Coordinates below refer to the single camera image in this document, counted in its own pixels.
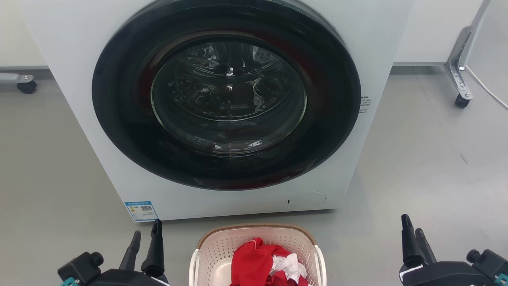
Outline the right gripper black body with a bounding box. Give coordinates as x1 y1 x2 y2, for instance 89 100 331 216
398 249 508 286

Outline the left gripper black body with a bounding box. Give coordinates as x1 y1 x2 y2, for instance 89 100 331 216
58 251 171 286

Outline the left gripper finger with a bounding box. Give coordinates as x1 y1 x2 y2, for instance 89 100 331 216
119 230 142 271
141 219 165 277

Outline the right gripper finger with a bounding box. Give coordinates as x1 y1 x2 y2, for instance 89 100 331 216
401 213 425 268
415 228 437 264

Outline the white perforated laundry basket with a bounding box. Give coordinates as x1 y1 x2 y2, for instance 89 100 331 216
189 223 327 286

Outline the blue energy label sticker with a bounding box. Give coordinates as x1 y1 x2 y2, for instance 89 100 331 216
124 201 159 222

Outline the red garment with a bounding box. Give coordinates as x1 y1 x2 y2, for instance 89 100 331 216
230 237 311 286

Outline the white oval filter cover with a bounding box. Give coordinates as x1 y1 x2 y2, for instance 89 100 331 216
285 191 327 210

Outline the white garment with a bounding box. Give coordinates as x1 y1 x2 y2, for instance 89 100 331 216
270 253 308 284

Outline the black round washer door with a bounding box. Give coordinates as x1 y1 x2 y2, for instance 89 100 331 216
92 0 362 191

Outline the white front-load washing machine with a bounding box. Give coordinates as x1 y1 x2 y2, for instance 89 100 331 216
20 0 414 222

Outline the grey metal stand with caster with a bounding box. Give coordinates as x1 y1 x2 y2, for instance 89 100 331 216
0 73 38 95
444 0 493 108

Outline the thin white cable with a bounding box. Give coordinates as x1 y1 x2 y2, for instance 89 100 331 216
465 65 508 110

